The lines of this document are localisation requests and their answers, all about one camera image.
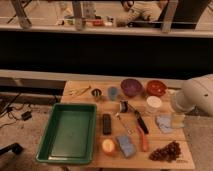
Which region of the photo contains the blue sponge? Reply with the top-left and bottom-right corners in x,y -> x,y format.
116,135 -> 136,158

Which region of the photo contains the orange round fruit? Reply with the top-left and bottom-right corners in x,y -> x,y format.
101,139 -> 115,155

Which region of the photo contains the clear plastic cup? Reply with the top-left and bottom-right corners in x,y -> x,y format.
171,113 -> 185,129

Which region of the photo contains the white round container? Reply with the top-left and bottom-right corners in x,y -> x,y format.
146,96 -> 162,113

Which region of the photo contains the blue plastic cup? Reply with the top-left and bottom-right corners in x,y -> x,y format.
107,87 -> 118,101

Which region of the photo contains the small dark metal cup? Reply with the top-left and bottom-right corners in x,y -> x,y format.
91,88 -> 102,101

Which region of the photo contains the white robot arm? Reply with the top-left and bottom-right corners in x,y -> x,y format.
170,74 -> 213,116

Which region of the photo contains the brown grape bunch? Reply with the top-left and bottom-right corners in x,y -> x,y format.
149,141 -> 181,162

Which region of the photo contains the black remote control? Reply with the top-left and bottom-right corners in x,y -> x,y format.
103,114 -> 111,135

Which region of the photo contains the red bowl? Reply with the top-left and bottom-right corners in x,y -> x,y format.
146,80 -> 167,97

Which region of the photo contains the black chair base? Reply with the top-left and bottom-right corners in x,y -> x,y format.
0,143 -> 23,156

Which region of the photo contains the purple bowl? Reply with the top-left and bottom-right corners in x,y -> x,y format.
120,78 -> 143,97

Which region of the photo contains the orange handled tool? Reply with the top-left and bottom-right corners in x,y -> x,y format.
137,126 -> 149,152

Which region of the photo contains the yellow banana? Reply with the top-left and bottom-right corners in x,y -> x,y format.
69,86 -> 91,96

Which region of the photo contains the blue folded cloth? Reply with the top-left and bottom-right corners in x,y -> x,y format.
156,116 -> 173,134

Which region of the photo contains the green plastic tray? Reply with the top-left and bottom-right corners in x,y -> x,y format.
36,103 -> 96,165

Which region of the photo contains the black power adapter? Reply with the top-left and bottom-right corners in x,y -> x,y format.
21,111 -> 32,121

